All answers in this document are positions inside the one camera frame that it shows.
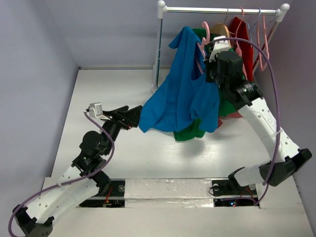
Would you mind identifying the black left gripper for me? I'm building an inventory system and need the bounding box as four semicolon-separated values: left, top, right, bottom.
101;105;143;155

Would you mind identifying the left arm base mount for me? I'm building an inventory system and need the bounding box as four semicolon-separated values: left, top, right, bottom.
79;179;125;208

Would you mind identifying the blue t-shirt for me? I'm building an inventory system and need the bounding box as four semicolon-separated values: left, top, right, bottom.
139;27;219;132

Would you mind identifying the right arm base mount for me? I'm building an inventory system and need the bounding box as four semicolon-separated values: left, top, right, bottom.
208;174;259;207

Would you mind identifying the pink hanger on rack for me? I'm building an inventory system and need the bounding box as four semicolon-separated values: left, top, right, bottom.
256;14;270;72

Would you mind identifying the red t-shirt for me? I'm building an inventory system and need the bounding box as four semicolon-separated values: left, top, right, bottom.
229;17;253;81

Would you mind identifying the pink plastic hanger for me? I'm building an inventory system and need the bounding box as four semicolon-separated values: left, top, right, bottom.
193;21;210;59

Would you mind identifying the blue wire hanger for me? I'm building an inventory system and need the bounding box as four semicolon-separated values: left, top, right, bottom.
248;7;261;42

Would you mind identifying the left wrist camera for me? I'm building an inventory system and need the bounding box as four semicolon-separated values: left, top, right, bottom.
85;103;106;119

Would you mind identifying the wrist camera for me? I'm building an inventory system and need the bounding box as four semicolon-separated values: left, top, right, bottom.
85;103;106;119
208;36;231;62

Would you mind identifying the green t-shirt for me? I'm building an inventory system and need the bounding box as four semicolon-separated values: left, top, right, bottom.
172;28;247;143

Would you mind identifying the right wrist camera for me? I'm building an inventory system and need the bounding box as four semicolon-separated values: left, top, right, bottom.
208;36;231;62

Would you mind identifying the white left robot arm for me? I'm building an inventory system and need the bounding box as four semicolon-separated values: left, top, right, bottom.
9;103;142;237

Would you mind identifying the pink t-shirt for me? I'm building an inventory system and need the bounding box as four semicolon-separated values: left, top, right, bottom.
217;46;250;129

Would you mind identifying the wooden hanger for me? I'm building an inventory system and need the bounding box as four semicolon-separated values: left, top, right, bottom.
210;23;231;51

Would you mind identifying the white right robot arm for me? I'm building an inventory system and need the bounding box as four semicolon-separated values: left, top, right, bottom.
204;51;312;194

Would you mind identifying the white clothes rack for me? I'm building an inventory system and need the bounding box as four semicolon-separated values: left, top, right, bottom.
150;0;291;93

